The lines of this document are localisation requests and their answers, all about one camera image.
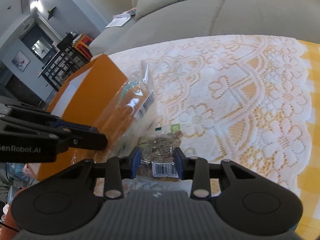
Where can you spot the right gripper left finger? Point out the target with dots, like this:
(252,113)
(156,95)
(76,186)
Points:
(117,169)

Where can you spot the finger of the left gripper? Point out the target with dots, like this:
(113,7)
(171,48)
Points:
(69,125)
(82,137)

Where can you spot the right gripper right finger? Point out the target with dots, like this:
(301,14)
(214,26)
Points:
(195,169)

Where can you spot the clear bag of peanuts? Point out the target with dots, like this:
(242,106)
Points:
(156,146)

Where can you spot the orange cardboard box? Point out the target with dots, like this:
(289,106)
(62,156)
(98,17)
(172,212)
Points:
(81,99)

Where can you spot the black dining table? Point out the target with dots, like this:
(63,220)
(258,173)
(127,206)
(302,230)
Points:
(63,64)

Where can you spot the red stool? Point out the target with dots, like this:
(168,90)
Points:
(81,44)

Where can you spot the white lace tablecloth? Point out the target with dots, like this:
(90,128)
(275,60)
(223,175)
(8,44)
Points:
(246,98)

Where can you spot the papers on sofa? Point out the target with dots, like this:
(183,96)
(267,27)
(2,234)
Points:
(120,19)

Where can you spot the grey sofa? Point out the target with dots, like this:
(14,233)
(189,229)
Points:
(195,18)

